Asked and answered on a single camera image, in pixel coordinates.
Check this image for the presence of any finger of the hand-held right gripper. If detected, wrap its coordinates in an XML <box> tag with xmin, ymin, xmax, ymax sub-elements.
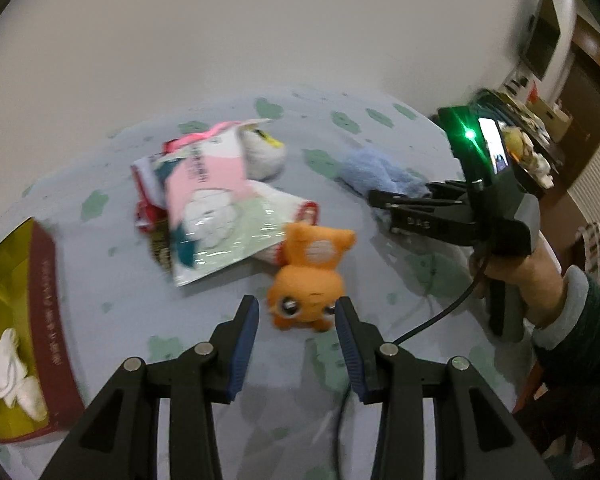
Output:
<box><xmin>367</xmin><ymin>180</ymin><xmax>468</xmax><ymax>210</ymax></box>
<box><xmin>387</xmin><ymin>206</ymin><xmax>474</xmax><ymax>247</ymax></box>

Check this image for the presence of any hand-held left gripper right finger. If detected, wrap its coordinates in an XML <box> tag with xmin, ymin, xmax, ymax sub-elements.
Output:
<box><xmin>334</xmin><ymin>296</ymin><xmax>556</xmax><ymax>480</ymax></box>

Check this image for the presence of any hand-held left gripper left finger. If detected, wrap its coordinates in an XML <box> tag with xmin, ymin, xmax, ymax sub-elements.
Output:
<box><xmin>40</xmin><ymin>294</ymin><xmax>261</xmax><ymax>480</ymax></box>

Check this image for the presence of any blue towel cloth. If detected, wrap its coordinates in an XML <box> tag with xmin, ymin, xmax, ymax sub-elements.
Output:
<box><xmin>337</xmin><ymin>149</ymin><xmax>431</xmax><ymax>221</ymax></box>

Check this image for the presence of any orange plush toy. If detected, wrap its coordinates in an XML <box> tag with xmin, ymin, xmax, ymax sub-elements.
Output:
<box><xmin>269</xmin><ymin>221</ymin><xmax>357</xmax><ymax>333</ymax></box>

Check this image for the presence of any pink green plastic packet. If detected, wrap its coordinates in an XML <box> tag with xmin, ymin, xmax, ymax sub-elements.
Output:
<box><xmin>162</xmin><ymin>132</ymin><xmax>288</xmax><ymax>288</ymax></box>

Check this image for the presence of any white plush toy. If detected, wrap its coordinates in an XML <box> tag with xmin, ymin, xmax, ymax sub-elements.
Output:
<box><xmin>242</xmin><ymin>125</ymin><xmax>288</xmax><ymax>182</ymax></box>

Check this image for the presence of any red gold box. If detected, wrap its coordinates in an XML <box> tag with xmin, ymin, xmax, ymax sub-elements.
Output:
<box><xmin>0</xmin><ymin>217</ymin><xmax>88</xmax><ymax>443</ymax></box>

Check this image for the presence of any person's right forearm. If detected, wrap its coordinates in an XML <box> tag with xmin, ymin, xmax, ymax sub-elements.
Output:
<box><xmin>512</xmin><ymin>265</ymin><xmax>600</xmax><ymax>461</ymax></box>

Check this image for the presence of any person's right hand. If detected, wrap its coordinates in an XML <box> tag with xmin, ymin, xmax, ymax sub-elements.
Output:
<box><xmin>467</xmin><ymin>239</ymin><xmax>568</xmax><ymax>332</ymax></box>

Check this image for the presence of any round tray of items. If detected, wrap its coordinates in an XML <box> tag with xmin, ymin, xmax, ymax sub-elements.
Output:
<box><xmin>472</xmin><ymin>89</ymin><xmax>563</xmax><ymax>196</ymax></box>

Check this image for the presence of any cloud printed bed sheet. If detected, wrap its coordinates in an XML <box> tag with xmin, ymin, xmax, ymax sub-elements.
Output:
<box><xmin>0</xmin><ymin>85</ymin><xmax>546</xmax><ymax>480</ymax></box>

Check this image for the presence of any dark patterned packet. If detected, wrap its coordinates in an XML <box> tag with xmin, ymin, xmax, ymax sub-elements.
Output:
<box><xmin>149</xmin><ymin>234</ymin><xmax>175</xmax><ymax>272</ymax></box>

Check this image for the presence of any wooden door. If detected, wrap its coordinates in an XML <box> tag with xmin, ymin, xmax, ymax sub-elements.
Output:
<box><xmin>562</xmin><ymin>15</ymin><xmax>600</xmax><ymax>166</ymax></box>

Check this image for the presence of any white sachet with pink ribbon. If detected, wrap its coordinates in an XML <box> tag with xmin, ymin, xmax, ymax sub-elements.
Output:
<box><xmin>162</xmin><ymin>119</ymin><xmax>276</xmax><ymax>156</ymax></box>

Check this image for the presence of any white tissue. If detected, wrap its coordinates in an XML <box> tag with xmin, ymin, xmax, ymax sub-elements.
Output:
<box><xmin>0</xmin><ymin>329</ymin><xmax>48</xmax><ymax>421</ymax></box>

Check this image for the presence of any black cable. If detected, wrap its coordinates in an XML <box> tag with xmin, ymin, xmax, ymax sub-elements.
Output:
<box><xmin>332</xmin><ymin>275</ymin><xmax>486</xmax><ymax>480</ymax></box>

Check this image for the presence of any wall television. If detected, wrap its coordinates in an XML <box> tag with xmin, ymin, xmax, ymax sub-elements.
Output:
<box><xmin>520</xmin><ymin>0</ymin><xmax>563</xmax><ymax>81</ymax></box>

